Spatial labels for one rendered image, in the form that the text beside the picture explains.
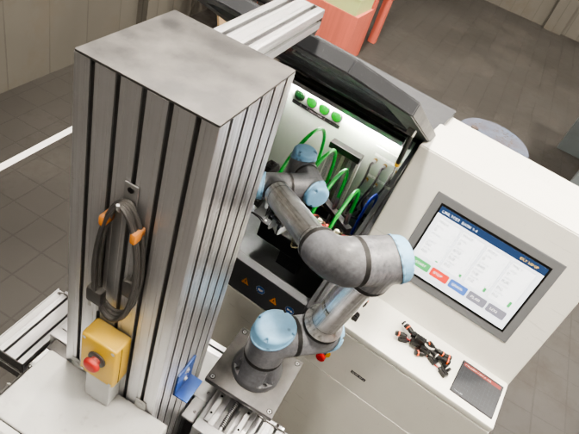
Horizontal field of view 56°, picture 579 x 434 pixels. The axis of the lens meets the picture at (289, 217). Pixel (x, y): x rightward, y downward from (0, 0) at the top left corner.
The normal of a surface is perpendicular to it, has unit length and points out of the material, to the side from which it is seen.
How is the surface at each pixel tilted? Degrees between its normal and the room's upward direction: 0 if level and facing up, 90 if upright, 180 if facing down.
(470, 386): 0
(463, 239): 76
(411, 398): 90
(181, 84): 0
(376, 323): 0
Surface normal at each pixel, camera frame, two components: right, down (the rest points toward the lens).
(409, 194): -0.44, 0.26
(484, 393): 0.28, -0.72
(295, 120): -0.52, 0.45
